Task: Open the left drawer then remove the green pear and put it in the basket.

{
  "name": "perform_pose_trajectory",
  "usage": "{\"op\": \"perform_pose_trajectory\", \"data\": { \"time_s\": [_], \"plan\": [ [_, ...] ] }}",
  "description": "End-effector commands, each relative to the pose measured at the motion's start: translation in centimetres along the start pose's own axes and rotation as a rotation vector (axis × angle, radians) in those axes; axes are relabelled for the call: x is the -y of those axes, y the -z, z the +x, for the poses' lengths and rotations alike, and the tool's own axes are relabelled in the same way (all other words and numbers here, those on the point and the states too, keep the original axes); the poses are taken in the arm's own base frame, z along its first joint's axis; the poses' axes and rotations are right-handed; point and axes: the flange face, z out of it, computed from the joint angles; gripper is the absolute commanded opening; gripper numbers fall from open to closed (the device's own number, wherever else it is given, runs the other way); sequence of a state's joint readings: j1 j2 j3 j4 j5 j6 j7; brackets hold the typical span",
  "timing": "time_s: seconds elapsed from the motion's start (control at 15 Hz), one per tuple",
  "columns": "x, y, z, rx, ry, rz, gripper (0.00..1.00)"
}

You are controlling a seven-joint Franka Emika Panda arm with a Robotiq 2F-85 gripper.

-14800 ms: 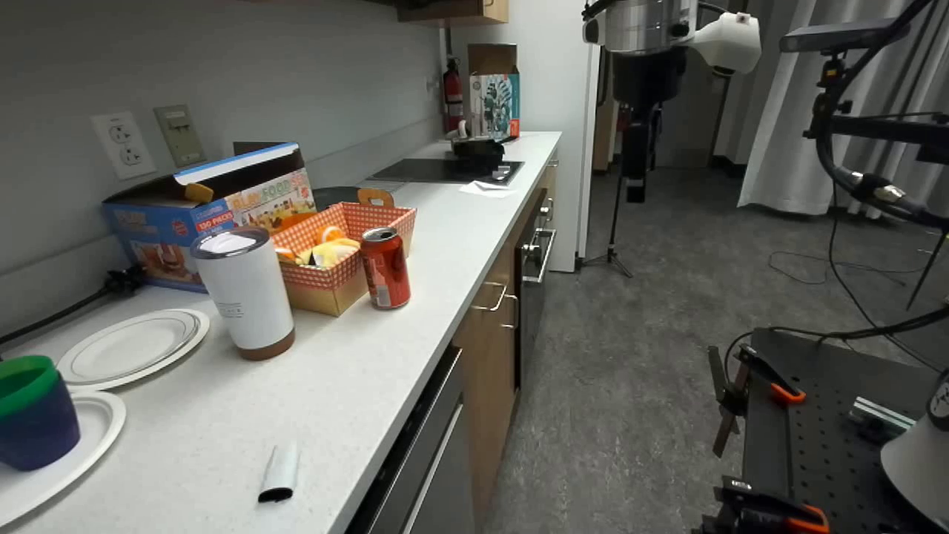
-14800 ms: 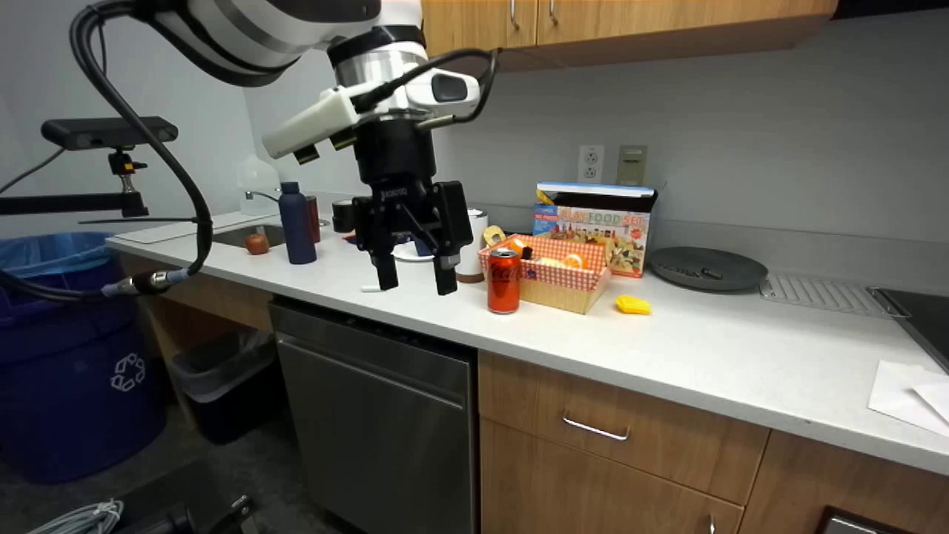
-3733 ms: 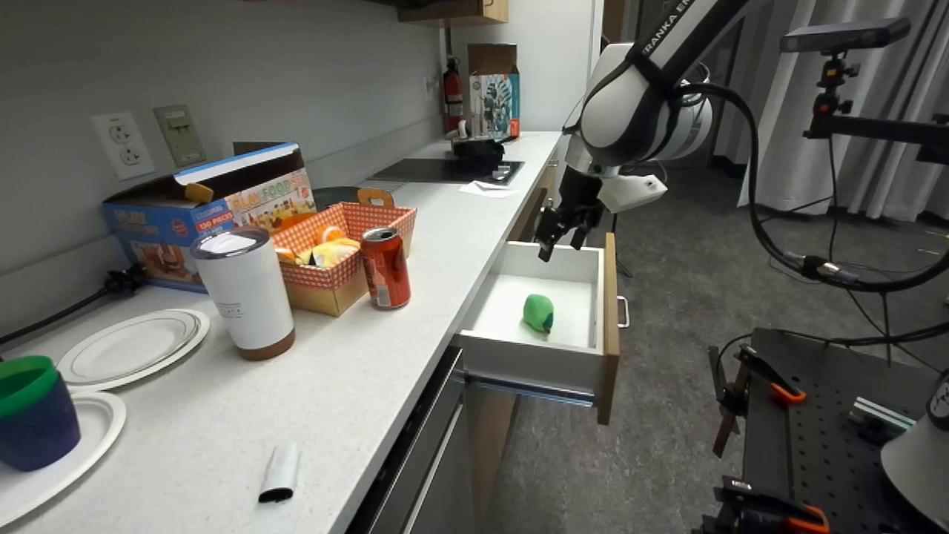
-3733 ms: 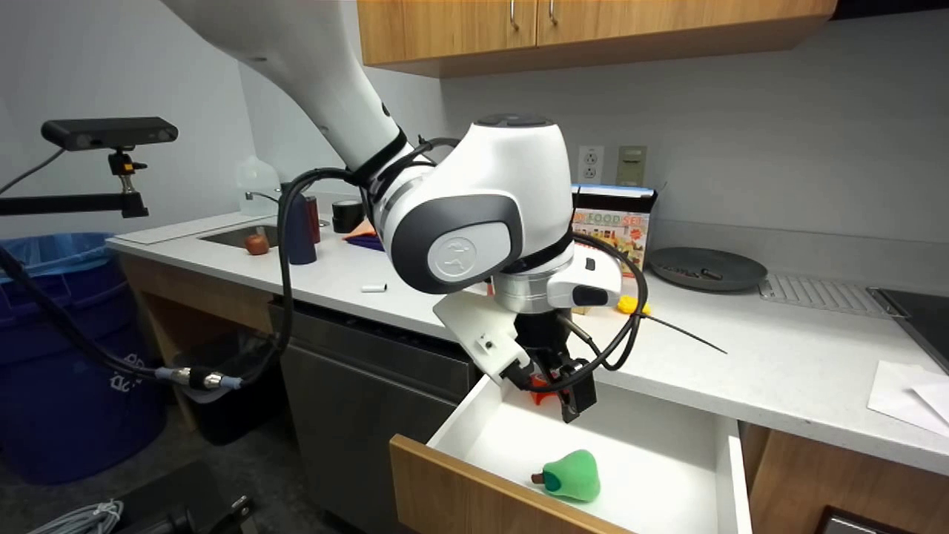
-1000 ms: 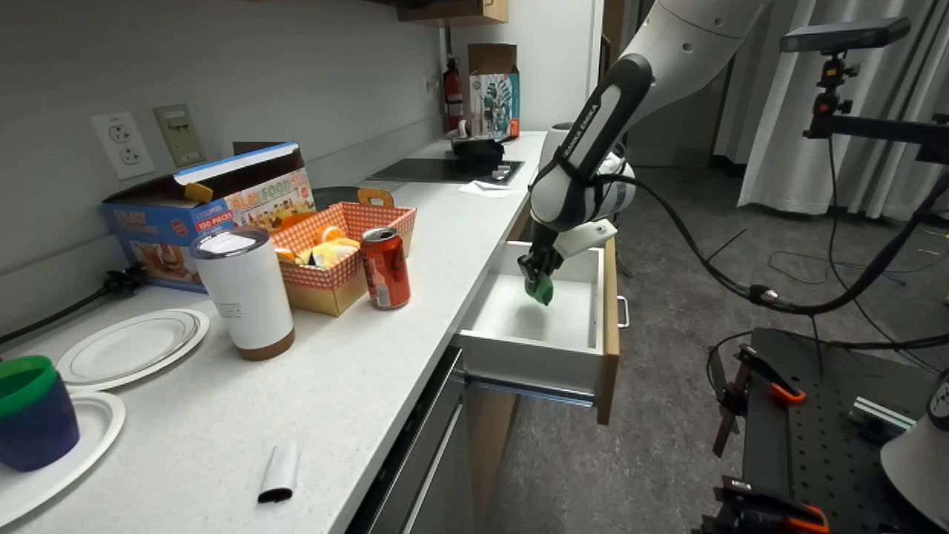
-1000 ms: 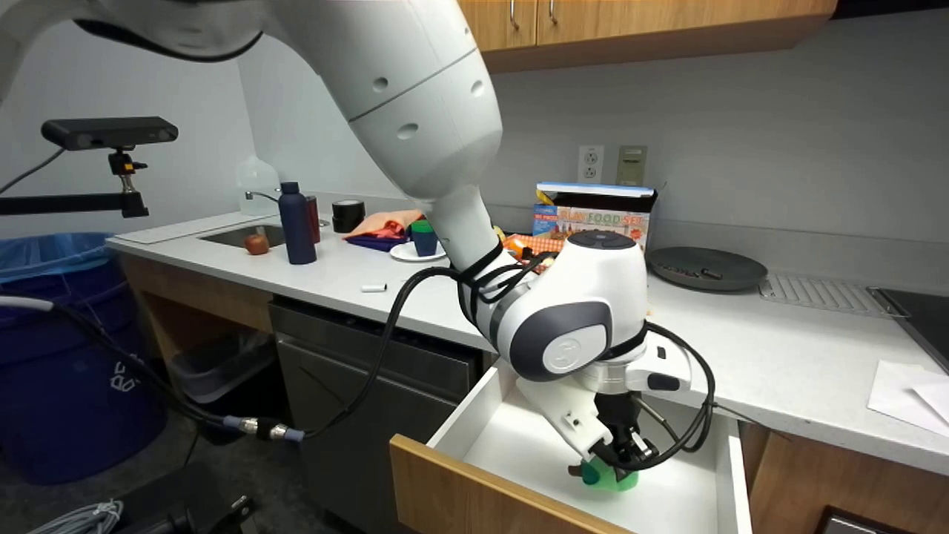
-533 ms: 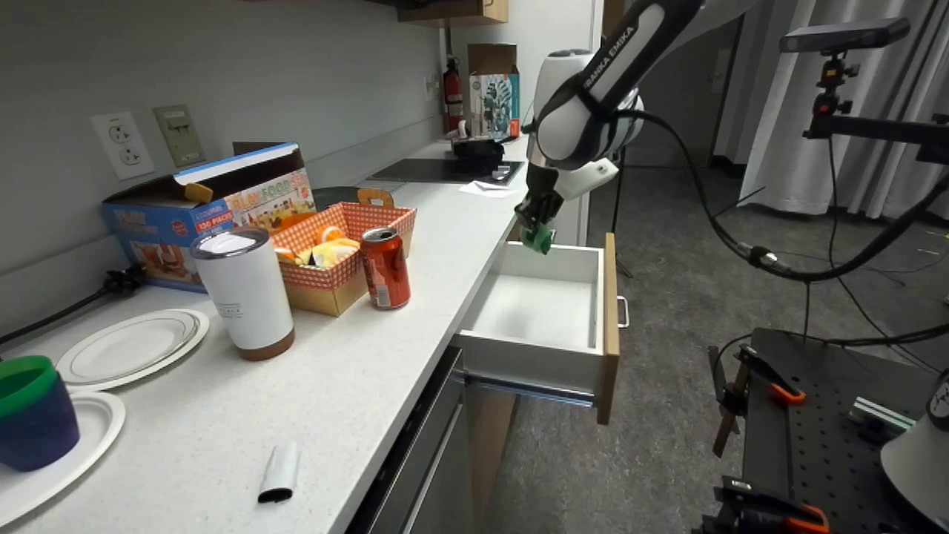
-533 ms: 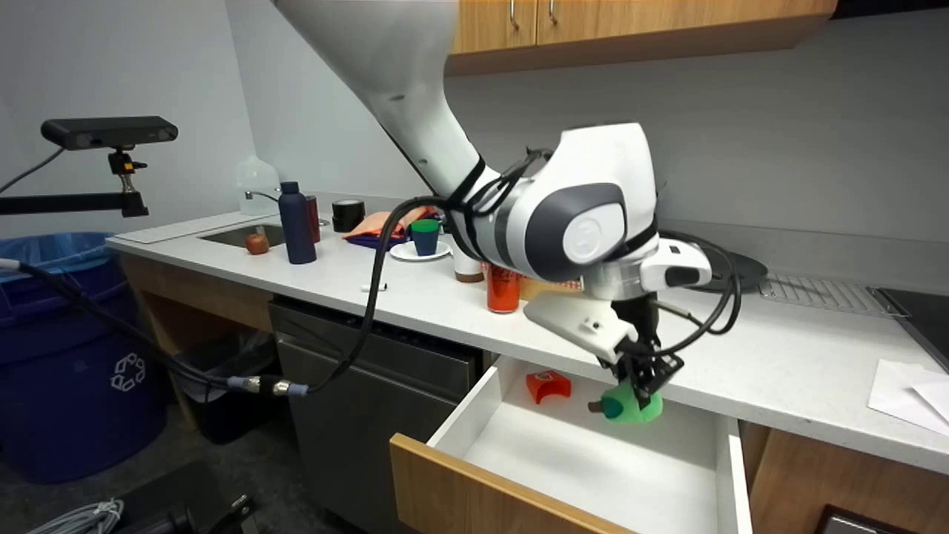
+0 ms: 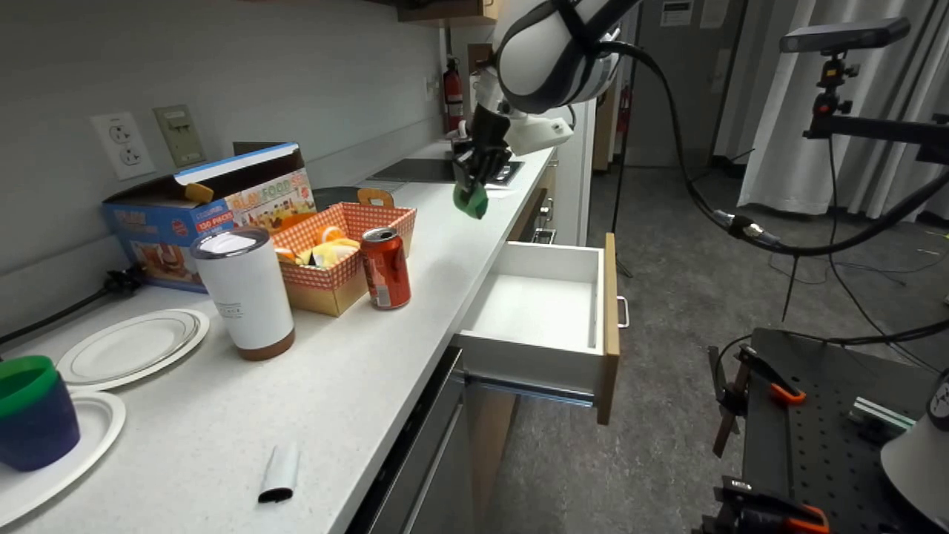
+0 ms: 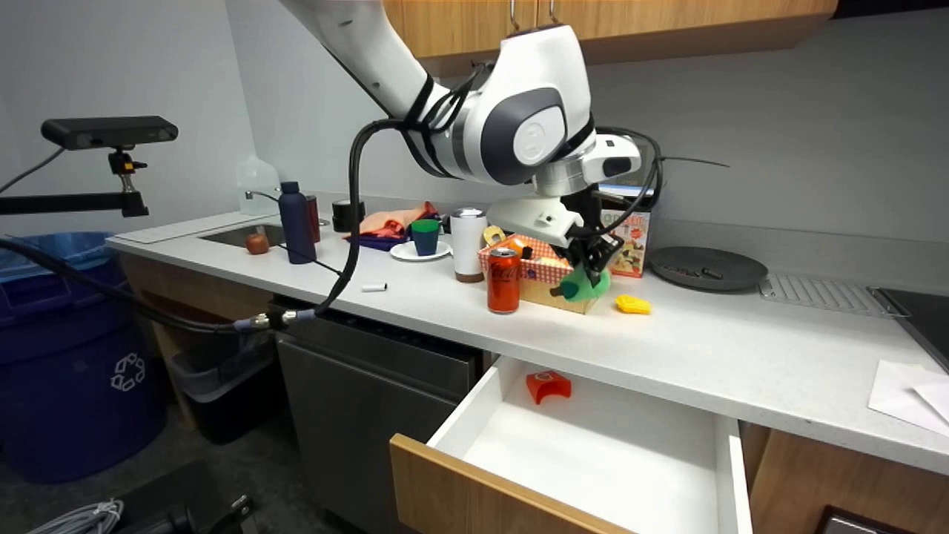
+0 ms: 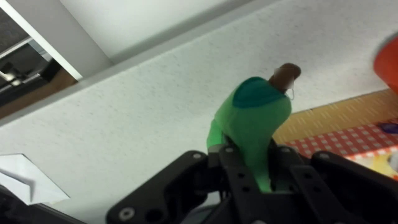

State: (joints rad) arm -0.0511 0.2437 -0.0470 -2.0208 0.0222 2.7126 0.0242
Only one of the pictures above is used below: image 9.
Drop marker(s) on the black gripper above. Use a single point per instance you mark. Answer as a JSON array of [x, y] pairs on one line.
[[491, 135]]

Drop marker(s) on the black stereo camera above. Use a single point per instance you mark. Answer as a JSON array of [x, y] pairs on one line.
[[845, 36]]

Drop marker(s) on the blue printed cardboard box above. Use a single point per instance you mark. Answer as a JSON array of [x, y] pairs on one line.
[[157, 226]]

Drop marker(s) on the white curtain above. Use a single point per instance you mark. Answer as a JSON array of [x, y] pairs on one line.
[[780, 149]]

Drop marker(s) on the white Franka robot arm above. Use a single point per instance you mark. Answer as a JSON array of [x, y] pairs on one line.
[[537, 49]]

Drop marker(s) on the white paper plate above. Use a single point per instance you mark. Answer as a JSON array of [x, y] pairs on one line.
[[135, 346], [92, 426]]

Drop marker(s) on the yellow toy food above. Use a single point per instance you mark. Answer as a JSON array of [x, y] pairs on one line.
[[328, 254]]

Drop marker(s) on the grey dishwasher front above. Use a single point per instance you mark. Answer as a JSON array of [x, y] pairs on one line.
[[433, 475]]

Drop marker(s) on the green toy pear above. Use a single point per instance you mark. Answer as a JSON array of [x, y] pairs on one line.
[[472, 203]]

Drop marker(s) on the white drawer with wooden front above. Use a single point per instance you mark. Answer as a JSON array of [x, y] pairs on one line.
[[537, 371]]

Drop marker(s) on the silver aluminium bar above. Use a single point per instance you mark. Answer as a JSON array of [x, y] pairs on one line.
[[878, 414]]

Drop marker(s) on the orange patterned paper basket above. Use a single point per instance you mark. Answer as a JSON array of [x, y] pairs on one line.
[[337, 284]]

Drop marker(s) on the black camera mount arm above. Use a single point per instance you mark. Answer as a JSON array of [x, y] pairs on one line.
[[890, 129]]

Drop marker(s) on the red fire extinguisher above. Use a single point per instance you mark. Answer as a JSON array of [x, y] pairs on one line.
[[451, 100]]

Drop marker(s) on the black induction cooktop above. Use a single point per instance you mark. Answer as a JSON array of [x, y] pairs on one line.
[[415, 169]]

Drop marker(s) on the black cooking pot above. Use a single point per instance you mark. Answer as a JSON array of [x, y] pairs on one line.
[[458, 149]]

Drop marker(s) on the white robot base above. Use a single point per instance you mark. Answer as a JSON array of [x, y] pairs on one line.
[[921, 463]]

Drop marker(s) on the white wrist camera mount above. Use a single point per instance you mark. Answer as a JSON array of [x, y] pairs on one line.
[[544, 132]]

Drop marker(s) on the white wall power outlet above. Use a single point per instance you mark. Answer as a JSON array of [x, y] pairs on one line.
[[122, 147]]

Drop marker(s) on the blue cup with green rim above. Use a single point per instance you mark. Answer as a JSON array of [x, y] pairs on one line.
[[34, 419]]

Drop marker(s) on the wooden cabinet door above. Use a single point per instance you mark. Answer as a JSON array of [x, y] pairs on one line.
[[491, 447]]

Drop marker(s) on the grey wall switch plate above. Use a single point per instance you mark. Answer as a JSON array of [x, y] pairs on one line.
[[178, 135]]

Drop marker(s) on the wooden wall shelf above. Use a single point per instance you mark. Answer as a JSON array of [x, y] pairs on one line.
[[446, 11]]

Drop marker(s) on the red soda can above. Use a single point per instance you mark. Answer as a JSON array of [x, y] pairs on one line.
[[387, 272]]

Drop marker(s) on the white tumbler with brown base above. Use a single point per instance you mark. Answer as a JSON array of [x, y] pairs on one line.
[[252, 297]]

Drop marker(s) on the black perforated robot table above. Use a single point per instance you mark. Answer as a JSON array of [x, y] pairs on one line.
[[820, 447]]

